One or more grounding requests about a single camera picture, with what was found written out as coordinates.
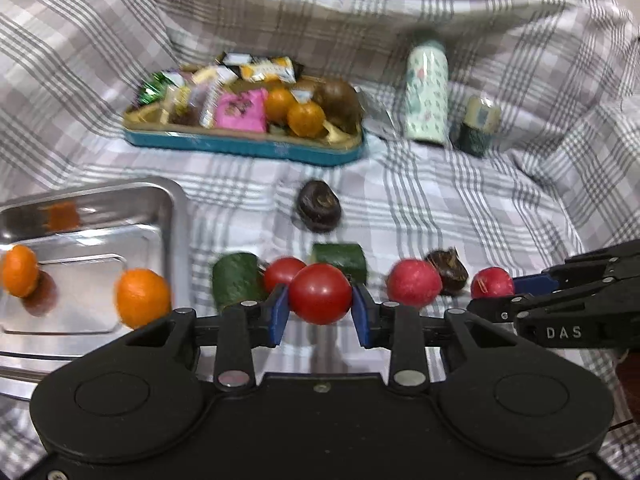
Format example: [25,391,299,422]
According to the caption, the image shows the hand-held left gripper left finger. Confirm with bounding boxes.
[122,284,291,394]

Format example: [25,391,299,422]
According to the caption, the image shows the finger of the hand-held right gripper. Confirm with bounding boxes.
[466,276,640,328]
[511,240,640,295]

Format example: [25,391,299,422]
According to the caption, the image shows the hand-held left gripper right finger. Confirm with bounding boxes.
[350,282,517,394]

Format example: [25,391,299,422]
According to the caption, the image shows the small red radish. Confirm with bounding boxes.
[470,266,516,300]

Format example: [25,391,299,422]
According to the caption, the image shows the small red tomato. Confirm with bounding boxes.
[262,256,307,295]

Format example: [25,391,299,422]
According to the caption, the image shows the large red tomato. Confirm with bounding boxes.
[287,262,353,326]

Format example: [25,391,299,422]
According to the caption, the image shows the green cucumber piece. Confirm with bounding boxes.
[211,252,269,312]
[310,242,367,284]

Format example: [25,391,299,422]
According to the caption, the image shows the dark brown water chestnut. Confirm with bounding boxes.
[425,247,470,297]
[296,180,343,233]

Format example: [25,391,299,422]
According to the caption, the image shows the large red radish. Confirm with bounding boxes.
[386,258,444,308]

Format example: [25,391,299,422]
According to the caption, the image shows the stainless steel tray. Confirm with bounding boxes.
[0,182,193,401]

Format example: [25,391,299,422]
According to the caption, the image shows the person's right forearm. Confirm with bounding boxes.
[616,351,640,426]

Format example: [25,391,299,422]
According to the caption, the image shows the grey plaid blanket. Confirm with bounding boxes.
[0,0,640,476]

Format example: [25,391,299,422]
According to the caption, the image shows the small dark green jar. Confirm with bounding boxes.
[452,95,502,157]

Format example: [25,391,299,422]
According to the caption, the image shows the teal snack tin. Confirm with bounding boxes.
[122,64,368,167]

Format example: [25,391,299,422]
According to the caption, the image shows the small orange mandarin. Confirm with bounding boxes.
[264,87,297,122]
[286,101,327,138]

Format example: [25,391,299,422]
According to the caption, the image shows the pink snack packet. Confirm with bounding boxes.
[215,88,269,133]

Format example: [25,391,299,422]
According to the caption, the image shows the brown kiwi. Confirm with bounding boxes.
[312,78,363,133]

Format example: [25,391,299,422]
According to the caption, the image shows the pale green printed bottle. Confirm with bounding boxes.
[404,30,449,147]

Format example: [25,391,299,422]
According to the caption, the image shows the clear packet of dark snacks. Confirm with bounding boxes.
[167,85,221,128]

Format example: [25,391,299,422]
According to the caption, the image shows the yellow white snack packets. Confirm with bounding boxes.
[220,53,301,84]

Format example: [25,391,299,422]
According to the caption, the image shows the green candy wrappers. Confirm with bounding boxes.
[136,72,174,106]

